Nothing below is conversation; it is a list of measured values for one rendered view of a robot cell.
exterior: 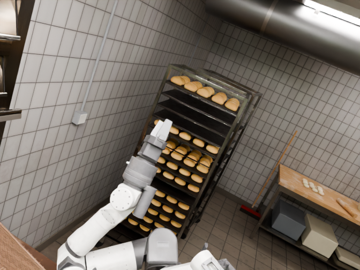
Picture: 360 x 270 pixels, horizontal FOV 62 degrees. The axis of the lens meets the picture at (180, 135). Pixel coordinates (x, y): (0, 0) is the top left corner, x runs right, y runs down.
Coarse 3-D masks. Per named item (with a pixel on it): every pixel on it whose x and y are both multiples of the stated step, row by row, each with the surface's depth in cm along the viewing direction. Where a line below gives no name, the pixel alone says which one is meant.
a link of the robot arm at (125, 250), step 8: (104, 248) 95; (112, 248) 94; (120, 248) 94; (128, 248) 94; (88, 256) 91; (96, 256) 91; (104, 256) 91; (112, 256) 91; (120, 256) 92; (128, 256) 92; (88, 264) 89; (96, 264) 90; (104, 264) 90; (112, 264) 91; (120, 264) 91; (128, 264) 92
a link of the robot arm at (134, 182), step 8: (128, 176) 87; (136, 176) 86; (120, 184) 88; (128, 184) 88; (136, 184) 87; (144, 184) 87; (112, 192) 85; (120, 192) 84; (128, 192) 84; (136, 192) 87; (144, 192) 88; (152, 192) 88; (112, 200) 84; (120, 200) 84; (128, 200) 84; (136, 200) 87; (144, 200) 88; (120, 208) 84; (128, 208) 84; (136, 208) 88; (144, 208) 88; (136, 216) 87
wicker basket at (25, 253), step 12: (0, 228) 153; (0, 240) 154; (12, 240) 151; (0, 252) 155; (12, 252) 153; (24, 252) 150; (0, 264) 157; (12, 264) 154; (24, 264) 151; (36, 264) 148
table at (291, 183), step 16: (288, 176) 400; (304, 176) 432; (288, 192) 371; (304, 192) 365; (336, 192) 422; (320, 208) 363; (336, 208) 358; (352, 208) 383; (352, 224) 355; (288, 240) 384; (320, 256) 379; (336, 256) 397
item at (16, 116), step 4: (0, 108) 135; (4, 108) 136; (0, 116) 124; (4, 116) 126; (8, 116) 128; (12, 116) 130; (16, 116) 132; (20, 116) 135; (0, 120) 125; (4, 120) 127; (8, 120) 129
